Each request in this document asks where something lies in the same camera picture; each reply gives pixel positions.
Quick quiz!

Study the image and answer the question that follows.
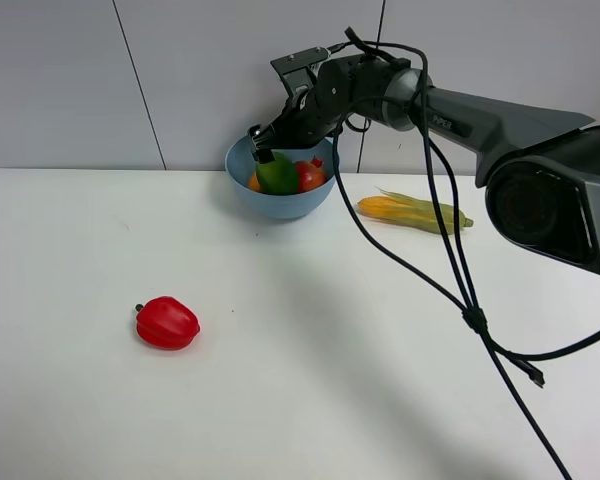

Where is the green lime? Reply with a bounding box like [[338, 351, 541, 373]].
[[255, 151, 298, 196]]

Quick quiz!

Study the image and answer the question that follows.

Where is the red pomegranate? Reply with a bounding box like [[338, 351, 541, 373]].
[[294, 157, 327, 193]]

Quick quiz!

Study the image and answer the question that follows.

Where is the orange mango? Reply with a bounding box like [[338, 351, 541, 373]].
[[247, 173, 262, 193]]

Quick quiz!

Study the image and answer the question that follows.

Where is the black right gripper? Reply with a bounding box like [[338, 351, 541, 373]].
[[247, 58, 360, 165]]

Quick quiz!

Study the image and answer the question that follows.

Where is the blue bowl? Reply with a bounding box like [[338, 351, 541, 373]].
[[225, 135, 335, 220]]

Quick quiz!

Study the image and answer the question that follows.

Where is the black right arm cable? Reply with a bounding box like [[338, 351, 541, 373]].
[[329, 25, 600, 480]]

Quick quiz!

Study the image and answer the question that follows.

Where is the red bell pepper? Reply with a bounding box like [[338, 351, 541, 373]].
[[135, 296, 201, 351]]

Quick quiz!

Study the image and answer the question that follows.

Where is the corn cob with husk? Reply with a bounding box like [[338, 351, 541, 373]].
[[356, 186, 476, 237]]

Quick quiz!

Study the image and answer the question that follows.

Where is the dark right wrist camera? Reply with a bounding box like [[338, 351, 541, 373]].
[[270, 46, 331, 99]]

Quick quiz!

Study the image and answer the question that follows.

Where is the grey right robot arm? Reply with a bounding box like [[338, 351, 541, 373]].
[[248, 54, 600, 274]]

